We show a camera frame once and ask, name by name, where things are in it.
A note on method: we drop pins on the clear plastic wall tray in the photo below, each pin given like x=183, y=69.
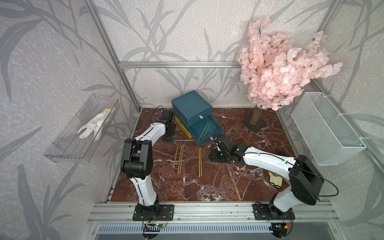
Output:
x=79, y=140

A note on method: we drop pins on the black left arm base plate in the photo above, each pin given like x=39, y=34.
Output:
x=153, y=213

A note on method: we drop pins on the yellow drawer cabinet base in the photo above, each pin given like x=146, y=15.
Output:
x=183, y=128

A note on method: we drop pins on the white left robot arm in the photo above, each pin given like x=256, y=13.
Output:
x=137, y=160

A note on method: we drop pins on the aluminium front rail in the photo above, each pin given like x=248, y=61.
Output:
x=211, y=212

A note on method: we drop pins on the brown pencil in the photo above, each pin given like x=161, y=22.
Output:
x=176, y=155

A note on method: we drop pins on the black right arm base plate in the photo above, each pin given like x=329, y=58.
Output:
x=269, y=212

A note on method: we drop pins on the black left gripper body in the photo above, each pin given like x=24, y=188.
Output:
x=169, y=136

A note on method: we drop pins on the teal drawer cabinet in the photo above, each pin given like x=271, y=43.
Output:
x=191, y=108

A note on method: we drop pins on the pink artificial blossom tree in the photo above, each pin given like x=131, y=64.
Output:
x=276, y=72

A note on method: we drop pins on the white wire mesh basket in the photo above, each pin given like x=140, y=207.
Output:
x=328, y=135

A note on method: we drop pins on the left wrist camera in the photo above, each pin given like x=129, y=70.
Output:
x=167, y=116

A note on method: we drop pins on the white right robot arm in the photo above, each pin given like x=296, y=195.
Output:
x=305, y=181

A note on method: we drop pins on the yellow pencil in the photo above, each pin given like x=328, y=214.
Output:
x=182, y=158
x=200, y=162
x=180, y=161

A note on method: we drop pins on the white work glove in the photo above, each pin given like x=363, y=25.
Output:
x=95, y=125

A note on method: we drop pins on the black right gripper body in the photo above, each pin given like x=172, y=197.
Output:
x=217, y=156

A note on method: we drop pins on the teal pull-out drawer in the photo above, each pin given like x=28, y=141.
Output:
x=205, y=130

